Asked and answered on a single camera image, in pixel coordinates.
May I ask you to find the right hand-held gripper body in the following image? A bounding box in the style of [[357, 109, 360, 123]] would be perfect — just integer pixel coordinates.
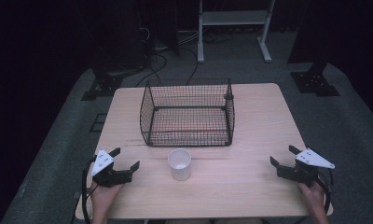
[[276, 147, 336, 188]]

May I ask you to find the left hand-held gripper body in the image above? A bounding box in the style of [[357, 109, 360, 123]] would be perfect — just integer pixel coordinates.
[[90, 149, 133, 189]]

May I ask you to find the white cup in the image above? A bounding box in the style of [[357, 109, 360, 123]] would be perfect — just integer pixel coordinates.
[[167, 147, 193, 182]]

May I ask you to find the black wire mesh basket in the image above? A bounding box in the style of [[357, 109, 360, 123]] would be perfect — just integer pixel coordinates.
[[139, 77, 236, 148]]

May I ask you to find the person's left hand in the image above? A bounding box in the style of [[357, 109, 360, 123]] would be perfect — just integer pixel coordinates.
[[89, 183, 124, 217]]

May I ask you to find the person's right hand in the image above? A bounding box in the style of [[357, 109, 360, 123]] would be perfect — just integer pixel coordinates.
[[297, 180, 326, 215]]

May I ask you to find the black stand base with feet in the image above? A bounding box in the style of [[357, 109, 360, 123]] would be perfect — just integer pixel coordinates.
[[80, 73, 124, 102]]

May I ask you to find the white metal stand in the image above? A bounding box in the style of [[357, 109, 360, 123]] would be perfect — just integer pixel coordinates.
[[197, 0, 276, 64]]

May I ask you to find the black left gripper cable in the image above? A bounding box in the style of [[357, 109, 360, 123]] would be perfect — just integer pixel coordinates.
[[81, 156, 99, 224]]

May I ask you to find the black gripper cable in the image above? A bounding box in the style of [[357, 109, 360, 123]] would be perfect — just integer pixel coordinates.
[[317, 169, 336, 216], [81, 156, 99, 224]]

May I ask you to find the black square floor frame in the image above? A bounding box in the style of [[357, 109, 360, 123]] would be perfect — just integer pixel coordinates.
[[89, 113, 108, 133]]

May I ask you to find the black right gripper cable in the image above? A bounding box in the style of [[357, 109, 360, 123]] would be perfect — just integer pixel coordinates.
[[317, 169, 336, 216]]

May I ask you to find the black stand base plate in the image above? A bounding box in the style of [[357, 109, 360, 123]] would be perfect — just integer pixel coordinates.
[[289, 62, 341, 98]]

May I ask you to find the black floor cable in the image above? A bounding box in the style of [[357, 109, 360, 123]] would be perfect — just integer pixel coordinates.
[[134, 52, 169, 89], [178, 46, 200, 87]]

